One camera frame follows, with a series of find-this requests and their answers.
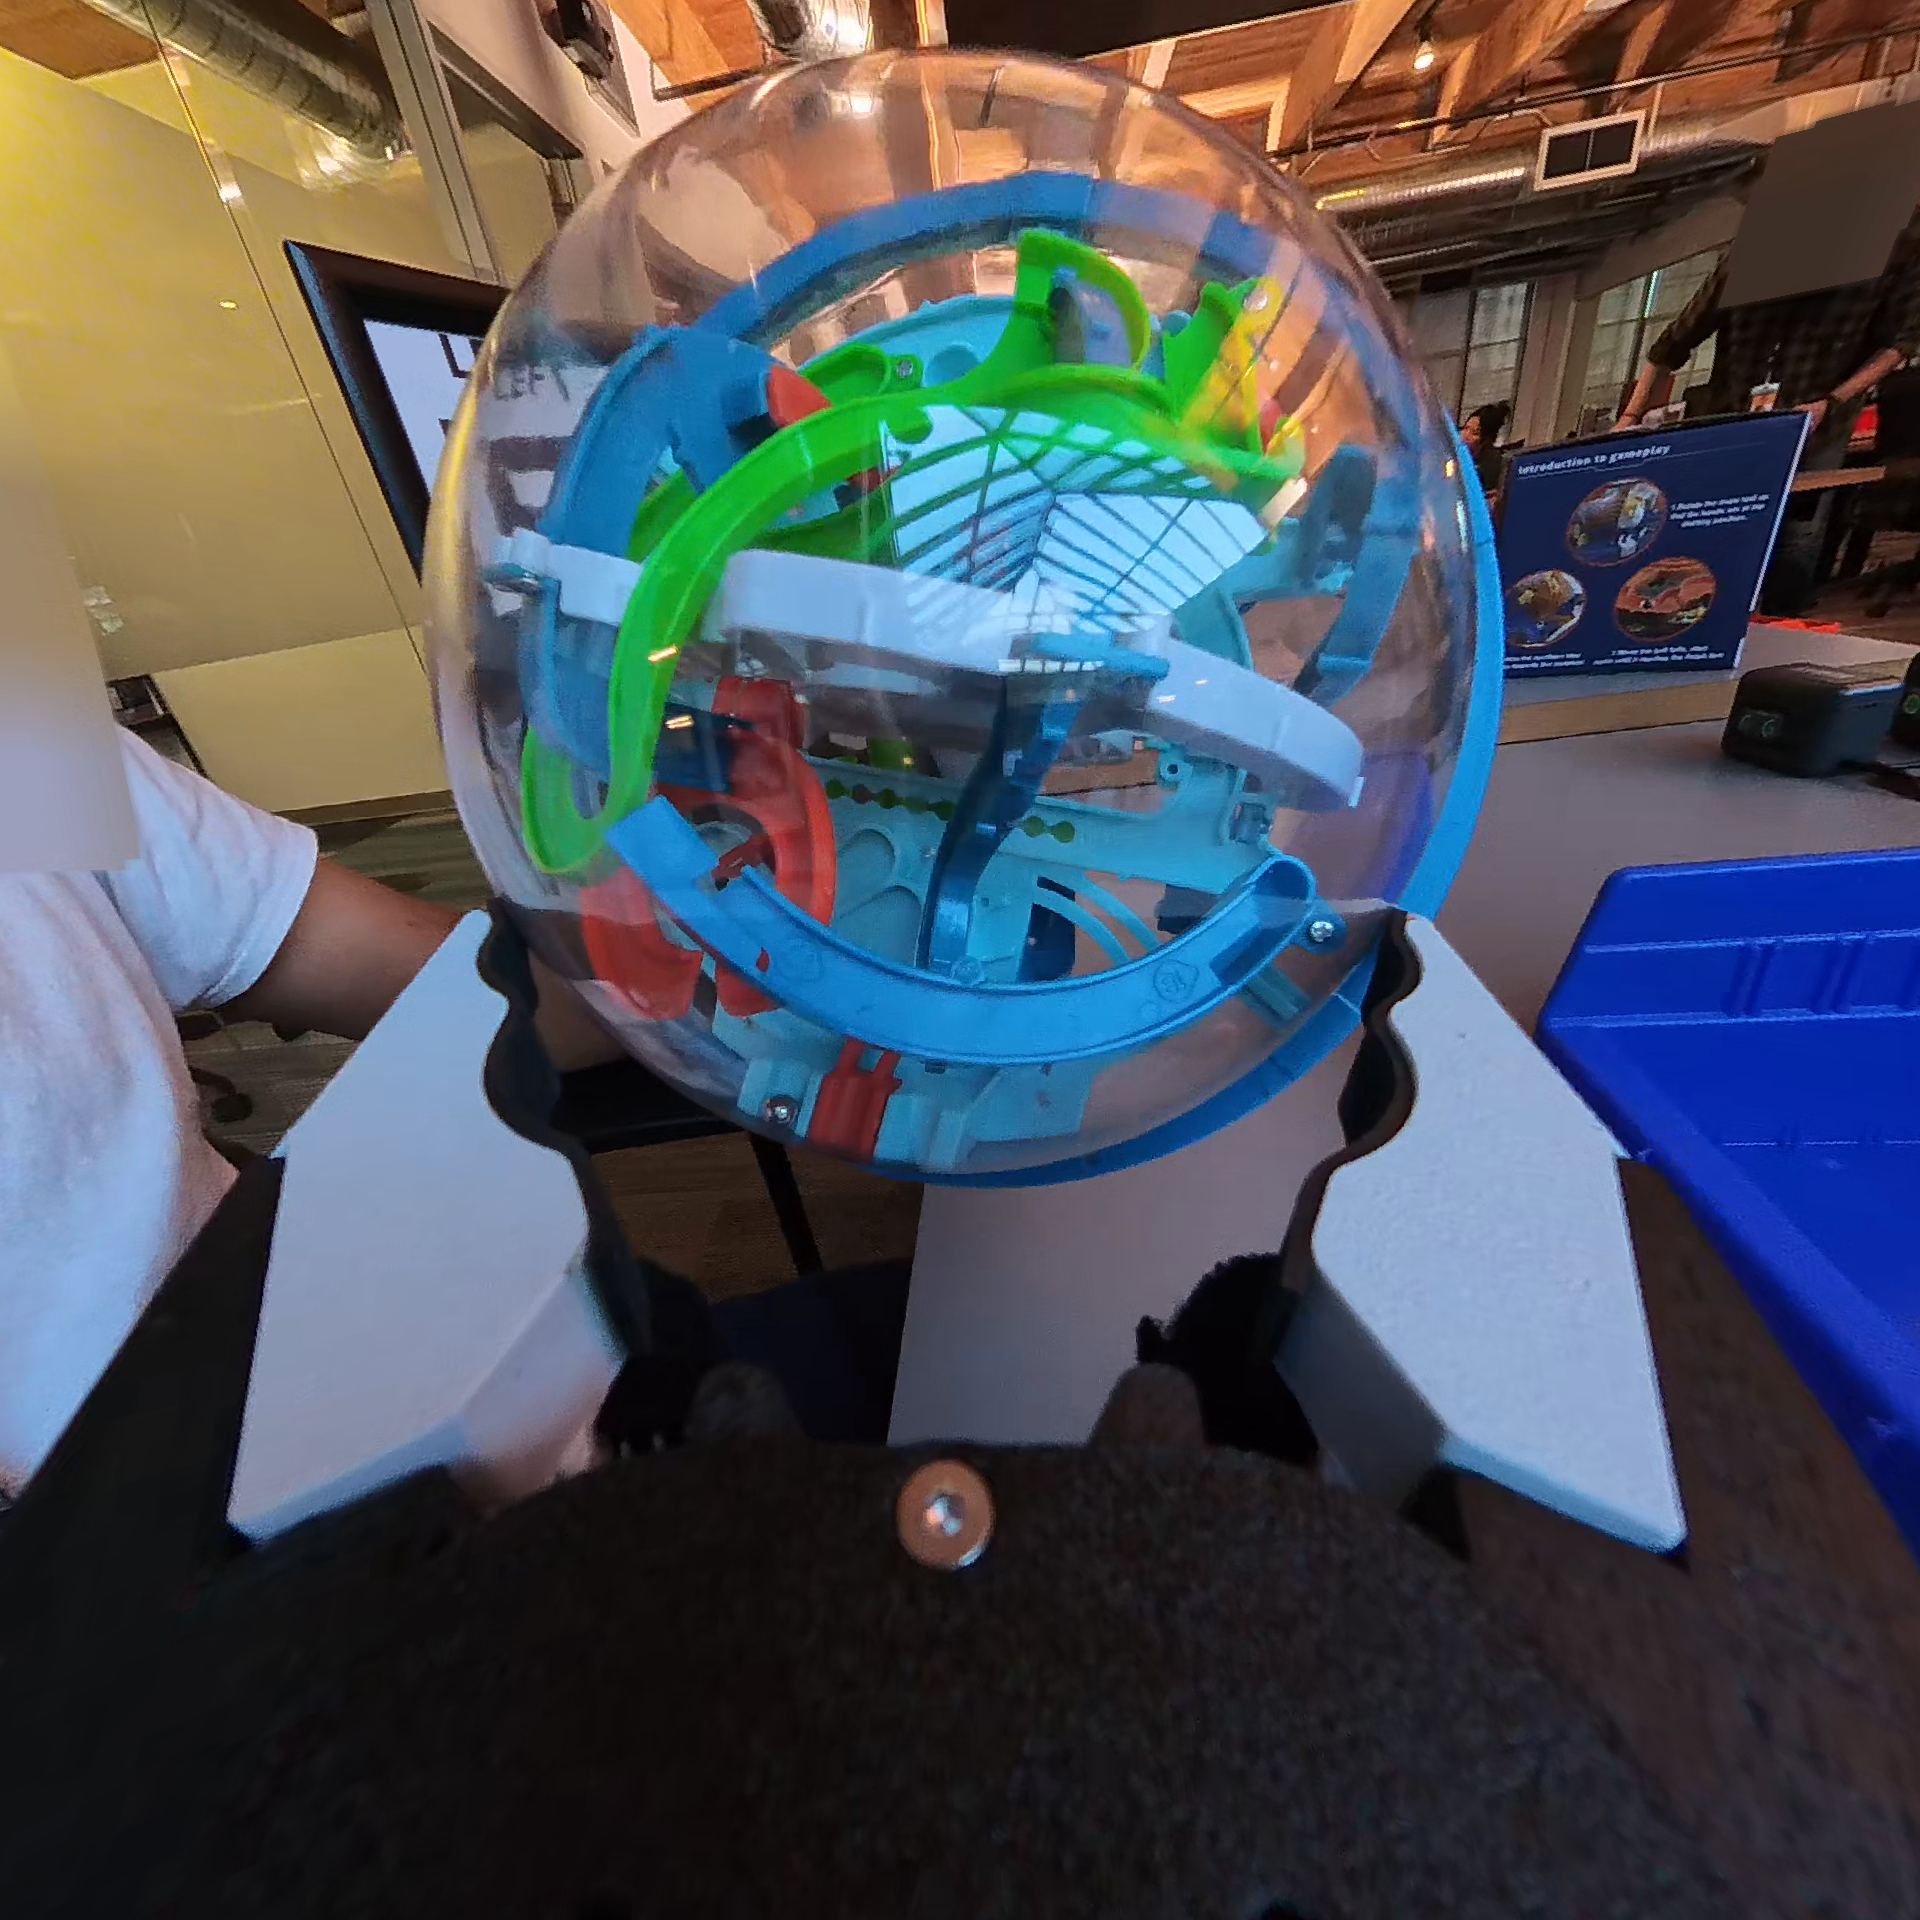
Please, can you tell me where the small black device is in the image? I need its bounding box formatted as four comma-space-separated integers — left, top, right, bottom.
1720, 652, 1920, 781

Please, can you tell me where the person in white shirt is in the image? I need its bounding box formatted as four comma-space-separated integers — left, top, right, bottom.
0, 720, 321, 1501

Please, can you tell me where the clear plastic maze ball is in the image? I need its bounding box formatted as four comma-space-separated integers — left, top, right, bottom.
424, 47, 1504, 1191

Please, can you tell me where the white air vent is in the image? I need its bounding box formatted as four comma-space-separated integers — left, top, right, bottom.
1533, 109, 1649, 193

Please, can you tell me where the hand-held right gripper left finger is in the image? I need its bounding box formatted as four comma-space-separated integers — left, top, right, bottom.
225, 905, 650, 1545

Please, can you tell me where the metal ventilation duct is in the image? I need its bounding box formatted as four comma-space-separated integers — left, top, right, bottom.
83, 0, 410, 164

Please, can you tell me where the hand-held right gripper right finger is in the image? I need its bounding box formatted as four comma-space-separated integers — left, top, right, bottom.
1271, 909, 1691, 1556

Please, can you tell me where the blue gameplay instruction card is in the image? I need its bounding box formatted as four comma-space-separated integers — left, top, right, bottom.
1500, 412, 1812, 682

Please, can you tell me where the blue plastic bin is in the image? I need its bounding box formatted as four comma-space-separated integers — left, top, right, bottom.
1536, 848, 1920, 1548

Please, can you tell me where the black framed tag sign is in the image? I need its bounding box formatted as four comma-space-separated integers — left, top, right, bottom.
281, 239, 520, 589

